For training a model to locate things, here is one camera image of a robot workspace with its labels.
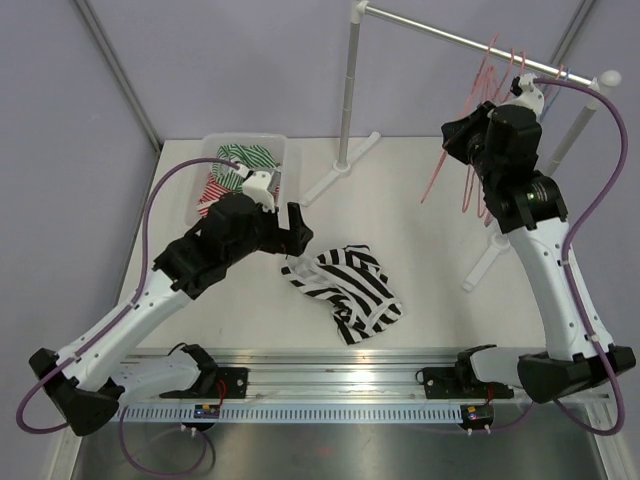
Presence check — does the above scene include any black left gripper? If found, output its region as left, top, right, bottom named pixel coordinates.
left=224, top=198, right=312, bottom=267

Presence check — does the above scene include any black white striped tank top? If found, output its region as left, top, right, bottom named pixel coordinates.
left=281, top=244, right=404, bottom=346

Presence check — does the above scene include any green white striped tank top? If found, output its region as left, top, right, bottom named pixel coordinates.
left=211, top=143, right=280, bottom=189

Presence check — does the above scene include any pink wire hanger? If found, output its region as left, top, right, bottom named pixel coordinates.
left=482, top=62, right=564, bottom=226

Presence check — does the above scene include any red white striped tank top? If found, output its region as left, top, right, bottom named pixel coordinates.
left=196, top=178, right=242, bottom=217

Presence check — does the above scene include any blue wire hanger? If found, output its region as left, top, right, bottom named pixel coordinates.
left=540, top=66, right=571, bottom=122

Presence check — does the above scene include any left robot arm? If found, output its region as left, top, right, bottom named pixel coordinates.
left=29, top=193, right=313, bottom=436

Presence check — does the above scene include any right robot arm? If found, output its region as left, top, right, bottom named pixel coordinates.
left=442, top=102, right=636, bottom=403

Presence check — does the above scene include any white clothes rack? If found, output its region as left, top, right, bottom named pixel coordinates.
left=300, top=1, right=622, bottom=293

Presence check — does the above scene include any white plastic basket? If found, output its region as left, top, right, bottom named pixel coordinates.
left=182, top=133, right=288, bottom=226

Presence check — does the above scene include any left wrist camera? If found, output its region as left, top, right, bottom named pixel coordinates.
left=234, top=164, right=281, bottom=213

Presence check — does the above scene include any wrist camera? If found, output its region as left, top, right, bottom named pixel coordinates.
left=503, top=73, right=545, bottom=118
left=234, top=164, right=281, bottom=213

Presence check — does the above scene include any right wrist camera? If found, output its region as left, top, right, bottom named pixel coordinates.
left=503, top=73, right=545, bottom=118

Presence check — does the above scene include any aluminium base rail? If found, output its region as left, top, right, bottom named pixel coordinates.
left=207, top=348, right=456, bottom=403

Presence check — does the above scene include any white slotted cable duct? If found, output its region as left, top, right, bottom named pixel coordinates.
left=115, top=403, right=462, bottom=424

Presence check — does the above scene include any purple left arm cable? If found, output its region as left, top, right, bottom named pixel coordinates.
left=16, top=157, right=246, bottom=432

